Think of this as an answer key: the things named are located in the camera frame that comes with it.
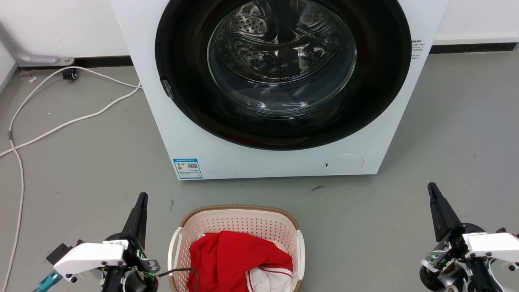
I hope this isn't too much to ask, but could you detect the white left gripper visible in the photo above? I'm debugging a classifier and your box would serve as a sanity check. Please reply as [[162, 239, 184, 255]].
[[46, 192, 161, 292]]

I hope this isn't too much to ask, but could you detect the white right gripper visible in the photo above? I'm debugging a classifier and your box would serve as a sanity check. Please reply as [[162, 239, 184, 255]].
[[419, 182, 519, 292]]

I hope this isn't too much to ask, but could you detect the cream perforated laundry basket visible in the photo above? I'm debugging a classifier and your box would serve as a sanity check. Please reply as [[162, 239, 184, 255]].
[[168, 205, 306, 292]]

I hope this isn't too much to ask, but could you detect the blue energy label sticker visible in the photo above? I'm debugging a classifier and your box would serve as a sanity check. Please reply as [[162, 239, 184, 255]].
[[173, 158, 203, 180]]

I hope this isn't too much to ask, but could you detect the white front-load washing machine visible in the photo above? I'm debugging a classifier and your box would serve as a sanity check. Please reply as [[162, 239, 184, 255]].
[[110, 0, 450, 181]]

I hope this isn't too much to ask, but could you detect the round white filter cover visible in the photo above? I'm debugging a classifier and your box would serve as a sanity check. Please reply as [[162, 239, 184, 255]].
[[324, 154, 364, 176]]

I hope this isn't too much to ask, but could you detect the white garment with red stripes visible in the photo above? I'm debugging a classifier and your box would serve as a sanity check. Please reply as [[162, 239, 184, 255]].
[[244, 263, 294, 292]]

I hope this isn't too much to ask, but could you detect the round black glass washer door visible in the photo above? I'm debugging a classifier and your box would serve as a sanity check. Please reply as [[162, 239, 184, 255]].
[[155, 0, 412, 151]]

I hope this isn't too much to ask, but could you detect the small printed text label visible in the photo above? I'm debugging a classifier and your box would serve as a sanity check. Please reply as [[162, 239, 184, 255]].
[[410, 39, 425, 61]]

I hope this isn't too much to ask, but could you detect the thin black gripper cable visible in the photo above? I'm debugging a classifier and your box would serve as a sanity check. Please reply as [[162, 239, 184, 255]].
[[156, 266, 201, 292]]

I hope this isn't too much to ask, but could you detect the teal cable connector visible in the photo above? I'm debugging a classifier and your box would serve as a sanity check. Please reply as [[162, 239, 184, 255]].
[[33, 270, 64, 292]]

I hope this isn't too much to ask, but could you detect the white drain hose cable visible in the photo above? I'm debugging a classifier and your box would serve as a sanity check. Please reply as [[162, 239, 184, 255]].
[[0, 83, 142, 158]]

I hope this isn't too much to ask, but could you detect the long white power cable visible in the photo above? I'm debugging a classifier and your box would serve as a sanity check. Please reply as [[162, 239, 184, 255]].
[[0, 66, 142, 292]]

